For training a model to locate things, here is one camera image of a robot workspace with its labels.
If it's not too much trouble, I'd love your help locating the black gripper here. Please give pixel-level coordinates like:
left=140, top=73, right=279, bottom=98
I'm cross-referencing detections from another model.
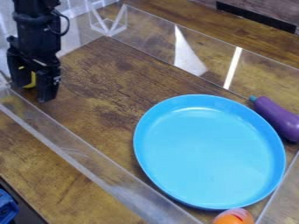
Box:
left=6, top=0, right=61, bottom=102

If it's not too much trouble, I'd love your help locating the yellow lemon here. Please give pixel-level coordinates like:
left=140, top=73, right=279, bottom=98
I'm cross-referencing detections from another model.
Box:
left=22, top=71, right=36, bottom=88

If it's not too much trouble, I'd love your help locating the blue oval tray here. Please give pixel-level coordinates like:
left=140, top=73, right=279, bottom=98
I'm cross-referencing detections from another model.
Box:
left=133, top=94, right=285, bottom=210

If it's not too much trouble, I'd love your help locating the blue object at corner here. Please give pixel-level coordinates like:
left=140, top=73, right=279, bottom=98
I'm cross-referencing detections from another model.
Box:
left=0, top=189, right=18, bottom=224

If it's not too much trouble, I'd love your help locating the purple toy eggplant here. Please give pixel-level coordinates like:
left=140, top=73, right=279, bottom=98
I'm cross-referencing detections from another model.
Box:
left=248, top=95, right=299, bottom=143

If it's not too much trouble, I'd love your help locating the orange toy fruit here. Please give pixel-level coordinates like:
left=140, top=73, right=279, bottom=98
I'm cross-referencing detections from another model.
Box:
left=212, top=208, right=254, bottom=224

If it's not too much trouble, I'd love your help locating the clear acrylic enclosure wall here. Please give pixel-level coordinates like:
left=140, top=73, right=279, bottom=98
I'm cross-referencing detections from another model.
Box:
left=0, top=0, right=299, bottom=224

